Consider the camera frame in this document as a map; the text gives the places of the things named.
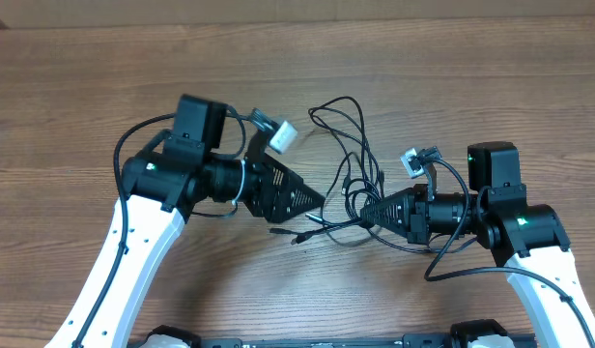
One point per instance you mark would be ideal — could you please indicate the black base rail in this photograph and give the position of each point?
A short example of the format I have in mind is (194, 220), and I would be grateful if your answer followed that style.
(476, 333)

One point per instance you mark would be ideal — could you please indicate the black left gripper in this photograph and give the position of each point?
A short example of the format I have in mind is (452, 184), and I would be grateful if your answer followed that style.
(275, 210)

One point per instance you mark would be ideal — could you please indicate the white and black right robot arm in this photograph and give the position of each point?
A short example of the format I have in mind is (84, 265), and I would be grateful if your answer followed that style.
(529, 243)

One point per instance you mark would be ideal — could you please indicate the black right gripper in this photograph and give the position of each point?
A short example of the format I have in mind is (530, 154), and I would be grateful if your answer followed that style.
(408, 202)

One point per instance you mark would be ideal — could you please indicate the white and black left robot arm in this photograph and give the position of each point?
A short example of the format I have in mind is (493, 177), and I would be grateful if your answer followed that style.
(211, 152)

